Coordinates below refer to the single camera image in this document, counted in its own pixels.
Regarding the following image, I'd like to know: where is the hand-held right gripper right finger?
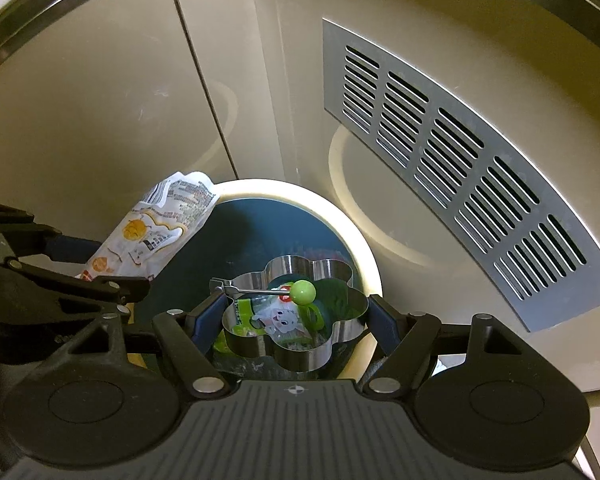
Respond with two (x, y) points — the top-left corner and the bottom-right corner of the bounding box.
(360, 294), (531, 397)

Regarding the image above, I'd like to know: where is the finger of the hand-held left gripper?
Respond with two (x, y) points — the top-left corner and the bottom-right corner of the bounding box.
(0, 199), (102, 264)
(5, 258), (152, 305)

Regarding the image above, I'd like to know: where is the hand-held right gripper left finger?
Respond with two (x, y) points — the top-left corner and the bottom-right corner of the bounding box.
(60, 292), (233, 401)

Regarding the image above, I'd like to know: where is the green snack bag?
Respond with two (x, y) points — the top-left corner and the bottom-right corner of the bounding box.
(212, 287), (349, 362)

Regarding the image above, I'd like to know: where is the white orange-print snack bag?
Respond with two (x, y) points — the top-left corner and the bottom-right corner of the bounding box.
(75, 171), (217, 282)

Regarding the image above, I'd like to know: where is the flower-shaped metal mold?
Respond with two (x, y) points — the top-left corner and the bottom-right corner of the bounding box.
(209, 255), (369, 374)

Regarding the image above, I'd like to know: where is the cream round trash bin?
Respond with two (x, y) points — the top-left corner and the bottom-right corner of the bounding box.
(130, 178), (385, 386)

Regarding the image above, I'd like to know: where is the blue bin liner bag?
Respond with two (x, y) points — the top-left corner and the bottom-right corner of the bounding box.
(145, 195), (367, 377)

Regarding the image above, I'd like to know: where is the beige cabinet door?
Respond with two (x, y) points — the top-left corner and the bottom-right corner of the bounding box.
(0, 0), (242, 283)
(250, 0), (600, 392)

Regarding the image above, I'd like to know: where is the metal cabinet vent grille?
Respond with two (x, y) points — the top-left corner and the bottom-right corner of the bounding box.
(322, 17), (600, 334)

